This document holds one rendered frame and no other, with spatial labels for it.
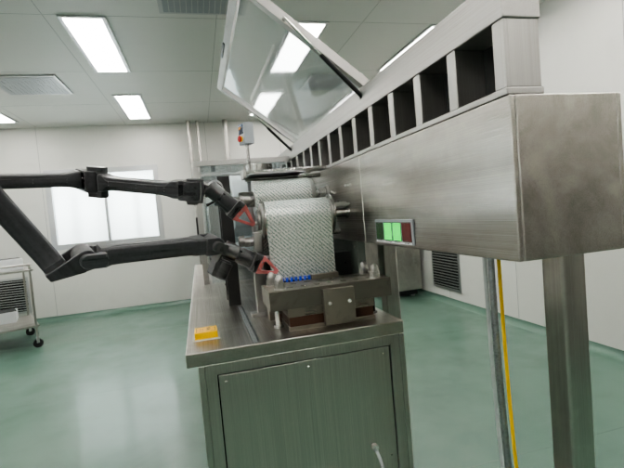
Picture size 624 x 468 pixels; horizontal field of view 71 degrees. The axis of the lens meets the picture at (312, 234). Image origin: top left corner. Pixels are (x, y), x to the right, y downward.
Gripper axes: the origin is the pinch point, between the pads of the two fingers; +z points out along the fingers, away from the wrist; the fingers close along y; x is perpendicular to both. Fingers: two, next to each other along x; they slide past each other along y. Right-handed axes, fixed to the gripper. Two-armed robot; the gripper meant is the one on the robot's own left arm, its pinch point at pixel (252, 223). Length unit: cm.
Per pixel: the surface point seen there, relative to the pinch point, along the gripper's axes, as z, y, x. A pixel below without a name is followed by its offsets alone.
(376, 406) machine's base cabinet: 61, 35, -20
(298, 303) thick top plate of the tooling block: 22.5, 26.1, -11.0
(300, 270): 23.0, 6.2, -2.1
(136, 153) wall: -108, -561, 0
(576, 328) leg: 51, 85, 22
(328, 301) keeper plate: 28.9, 28.4, -4.8
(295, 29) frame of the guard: -32, 16, 54
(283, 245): 12.6, 5.4, 0.9
